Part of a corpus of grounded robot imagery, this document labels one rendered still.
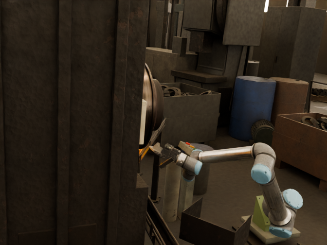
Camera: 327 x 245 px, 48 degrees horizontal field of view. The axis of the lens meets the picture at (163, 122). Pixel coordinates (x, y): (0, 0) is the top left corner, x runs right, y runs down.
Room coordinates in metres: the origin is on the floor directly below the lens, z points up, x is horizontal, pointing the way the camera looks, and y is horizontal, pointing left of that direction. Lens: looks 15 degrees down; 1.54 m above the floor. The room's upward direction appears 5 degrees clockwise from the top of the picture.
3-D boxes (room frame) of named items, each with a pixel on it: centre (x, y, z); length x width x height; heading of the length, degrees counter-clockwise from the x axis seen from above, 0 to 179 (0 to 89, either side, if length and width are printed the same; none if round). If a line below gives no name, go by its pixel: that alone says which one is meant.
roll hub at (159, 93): (1.93, 0.07, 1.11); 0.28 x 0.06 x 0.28; 23
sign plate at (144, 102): (1.54, 0.13, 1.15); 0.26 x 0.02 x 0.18; 23
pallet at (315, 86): (9.59, -3.88, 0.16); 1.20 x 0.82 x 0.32; 13
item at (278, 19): (6.79, -2.14, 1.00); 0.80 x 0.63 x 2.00; 28
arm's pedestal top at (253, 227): (2.55, -0.89, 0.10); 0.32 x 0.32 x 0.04; 24
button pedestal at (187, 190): (2.81, -0.25, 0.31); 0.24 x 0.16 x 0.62; 23
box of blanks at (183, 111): (4.65, -0.06, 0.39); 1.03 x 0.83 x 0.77; 128
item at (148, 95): (1.90, 0.16, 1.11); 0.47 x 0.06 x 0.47; 23
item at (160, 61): (6.39, 0.08, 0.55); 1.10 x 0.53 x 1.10; 43
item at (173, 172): (2.71, -0.11, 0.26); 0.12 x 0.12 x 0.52
